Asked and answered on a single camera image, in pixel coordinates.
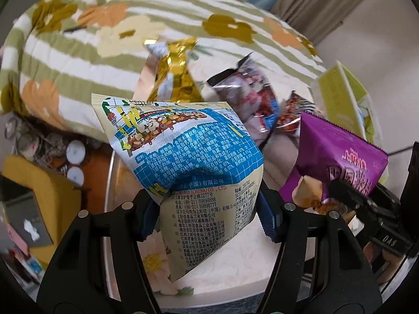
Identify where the purple snack bag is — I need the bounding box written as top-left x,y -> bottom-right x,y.
279,112 -> 388,208

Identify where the cream blue snack bag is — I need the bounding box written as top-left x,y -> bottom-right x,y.
92,94 -> 263,281

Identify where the grey cartoon snack bag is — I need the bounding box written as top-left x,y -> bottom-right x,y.
207,55 -> 279,147

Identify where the gold foil snack bag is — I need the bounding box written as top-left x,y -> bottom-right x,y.
144,37 -> 204,103

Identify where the red black striped snack bag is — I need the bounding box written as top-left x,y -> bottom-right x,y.
276,91 -> 324,138

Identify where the person's right hand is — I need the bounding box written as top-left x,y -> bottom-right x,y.
363,242 -> 406,285

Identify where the white floral tray table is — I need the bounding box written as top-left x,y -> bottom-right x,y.
102,35 -> 365,310

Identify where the yellow box on floor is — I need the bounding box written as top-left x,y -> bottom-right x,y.
2,155 -> 82,264

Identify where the white round lid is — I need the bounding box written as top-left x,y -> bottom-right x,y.
66,166 -> 85,186
66,140 -> 86,165

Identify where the green cardboard box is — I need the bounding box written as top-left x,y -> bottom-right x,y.
311,62 -> 381,148

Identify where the right beige curtain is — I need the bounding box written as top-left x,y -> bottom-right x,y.
271,0 -> 363,45

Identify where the green floral striped blanket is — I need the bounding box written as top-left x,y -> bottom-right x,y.
1,0 -> 324,140

